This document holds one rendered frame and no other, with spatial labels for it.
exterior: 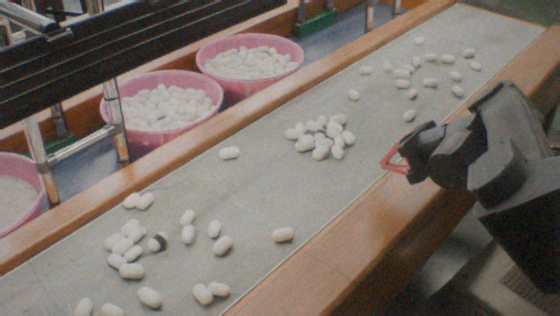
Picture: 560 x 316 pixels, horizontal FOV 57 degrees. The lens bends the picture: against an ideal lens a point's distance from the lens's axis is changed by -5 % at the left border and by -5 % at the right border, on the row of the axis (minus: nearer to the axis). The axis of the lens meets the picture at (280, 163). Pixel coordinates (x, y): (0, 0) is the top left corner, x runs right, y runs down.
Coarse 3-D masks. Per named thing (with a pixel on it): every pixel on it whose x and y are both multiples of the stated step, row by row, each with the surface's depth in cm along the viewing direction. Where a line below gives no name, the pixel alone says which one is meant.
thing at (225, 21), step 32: (192, 0) 73; (224, 0) 77; (256, 0) 81; (96, 32) 64; (128, 32) 67; (160, 32) 70; (192, 32) 73; (0, 64) 56; (32, 64) 59; (64, 64) 61; (96, 64) 63; (128, 64) 67; (0, 96) 56; (32, 96) 58; (64, 96) 61; (0, 128) 56
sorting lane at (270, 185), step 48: (384, 48) 144; (432, 48) 145; (480, 48) 145; (336, 96) 123; (384, 96) 123; (432, 96) 123; (240, 144) 108; (288, 144) 108; (384, 144) 108; (144, 192) 96; (192, 192) 96; (240, 192) 96; (288, 192) 96; (336, 192) 96; (96, 240) 86; (144, 240) 86; (240, 240) 86; (288, 240) 86; (0, 288) 77; (48, 288) 77; (96, 288) 78; (240, 288) 78
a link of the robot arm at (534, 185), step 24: (528, 168) 36; (552, 168) 33; (528, 192) 33; (552, 192) 30; (480, 216) 36; (504, 216) 34; (528, 216) 33; (552, 216) 31; (504, 240) 36; (528, 240) 35; (552, 240) 33; (528, 264) 36; (552, 264) 34; (552, 288) 35
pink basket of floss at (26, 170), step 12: (0, 156) 100; (12, 156) 100; (24, 156) 99; (12, 168) 101; (24, 168) 100; (24, 180) 100; (36, 180) 98; (36, 204) 88; (24, 216) 86; (36, 216) 91; (12, 228) 84
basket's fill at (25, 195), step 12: (0, 180) 99; (12, 180) 100; (0, 192) 96; (12, 192) 96; (24, 192) 96; (36, 192) 98; (0, 204) 93; (12, 204) 93; (24, 204) 94; (0, 216) 92; (12, 216) 92; (0, 228) 89
